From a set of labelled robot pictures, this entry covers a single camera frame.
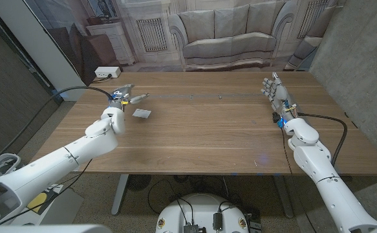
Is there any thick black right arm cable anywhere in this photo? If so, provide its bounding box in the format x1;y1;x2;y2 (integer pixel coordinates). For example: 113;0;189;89
296;112;349;168

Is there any black socket box cable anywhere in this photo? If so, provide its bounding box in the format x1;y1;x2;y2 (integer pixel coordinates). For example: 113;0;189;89
91;73;113;84

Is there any black adapter on torso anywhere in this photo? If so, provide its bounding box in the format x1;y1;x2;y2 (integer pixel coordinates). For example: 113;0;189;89
213;212;223;231

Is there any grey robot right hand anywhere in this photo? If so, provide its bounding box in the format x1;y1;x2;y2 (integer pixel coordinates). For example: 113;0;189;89
261;71;297;115

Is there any white partition panel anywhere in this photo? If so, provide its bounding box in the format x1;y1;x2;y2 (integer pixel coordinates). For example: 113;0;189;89
0;0;85;102

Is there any grey metal table leg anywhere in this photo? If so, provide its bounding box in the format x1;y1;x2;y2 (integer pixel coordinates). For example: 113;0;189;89
274;174;294;219
111;173;130;216

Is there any black looped floor cable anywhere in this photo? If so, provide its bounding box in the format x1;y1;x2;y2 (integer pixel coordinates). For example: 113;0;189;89
147;179;189;224

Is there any white and grey floor device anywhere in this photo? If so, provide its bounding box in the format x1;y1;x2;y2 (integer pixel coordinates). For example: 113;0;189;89
0;152;23;182

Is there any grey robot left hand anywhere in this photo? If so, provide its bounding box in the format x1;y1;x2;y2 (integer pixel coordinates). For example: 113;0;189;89
108;83;151;111

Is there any white power socket box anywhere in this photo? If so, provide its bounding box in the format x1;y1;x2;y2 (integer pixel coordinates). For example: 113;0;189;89
94;66;122;79

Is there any yellow and black label sheet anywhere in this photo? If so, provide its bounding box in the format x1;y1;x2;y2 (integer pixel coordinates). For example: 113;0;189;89
26;184;65;214

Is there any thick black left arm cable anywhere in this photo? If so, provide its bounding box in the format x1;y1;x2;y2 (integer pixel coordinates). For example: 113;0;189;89
0;85;115;169

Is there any white printed card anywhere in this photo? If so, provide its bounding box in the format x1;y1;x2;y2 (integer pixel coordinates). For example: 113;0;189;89
132;108;152;119

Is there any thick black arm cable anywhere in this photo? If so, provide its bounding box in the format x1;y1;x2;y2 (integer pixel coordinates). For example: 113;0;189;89
296;112;349;168
0;85;115;169

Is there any grey tape strip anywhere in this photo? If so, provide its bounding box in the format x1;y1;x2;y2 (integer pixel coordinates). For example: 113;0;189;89
147;93;266;99

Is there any white robot torso base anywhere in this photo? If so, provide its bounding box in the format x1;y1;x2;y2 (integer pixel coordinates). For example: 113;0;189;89
155;193;250;233

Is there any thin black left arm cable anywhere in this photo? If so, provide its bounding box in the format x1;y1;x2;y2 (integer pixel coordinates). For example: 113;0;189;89
0;158;94;227

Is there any printed living room backdrop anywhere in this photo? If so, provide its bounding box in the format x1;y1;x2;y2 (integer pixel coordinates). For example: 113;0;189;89
23;0;347;87

